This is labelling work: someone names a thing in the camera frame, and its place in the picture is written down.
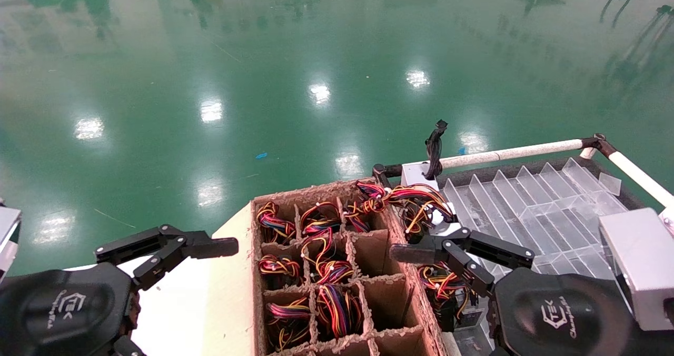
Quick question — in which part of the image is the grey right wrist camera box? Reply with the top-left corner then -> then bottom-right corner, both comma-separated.
599,207 -> 674,331

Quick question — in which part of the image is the grey power supply black cable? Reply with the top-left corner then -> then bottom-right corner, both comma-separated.
400,119 -> 449,192

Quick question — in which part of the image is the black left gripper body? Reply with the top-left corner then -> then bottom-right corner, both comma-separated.
0,263 -> 141,356

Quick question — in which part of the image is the black pipe corner joint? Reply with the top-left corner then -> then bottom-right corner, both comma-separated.
579,133 -> 618,159
372,163 -> 393,188

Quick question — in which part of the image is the clear acrylic divider tray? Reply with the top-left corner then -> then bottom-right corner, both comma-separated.
441,157 -> 630,293

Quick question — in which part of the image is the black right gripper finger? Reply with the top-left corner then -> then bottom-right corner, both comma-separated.
391,227 -> 536,297

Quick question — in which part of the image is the cream flat board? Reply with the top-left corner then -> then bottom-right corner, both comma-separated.
199,202 -> 260,356

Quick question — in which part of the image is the white cart rail pipe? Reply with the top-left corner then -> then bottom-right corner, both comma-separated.
606,148 -> 674,209
387,138 -> 588,176

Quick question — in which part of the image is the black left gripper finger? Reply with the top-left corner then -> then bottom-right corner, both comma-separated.
94,223 -> 239,292
112,335 -> 145,356

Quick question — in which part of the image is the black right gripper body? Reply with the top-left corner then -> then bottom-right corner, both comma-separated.
489,273 -> 653,356

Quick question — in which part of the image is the loose clear acrylic piece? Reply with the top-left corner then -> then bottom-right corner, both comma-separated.
598,172 -> 623,196

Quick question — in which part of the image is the brown cardboard divider box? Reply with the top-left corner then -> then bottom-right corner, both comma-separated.
251,177 -> 448,356

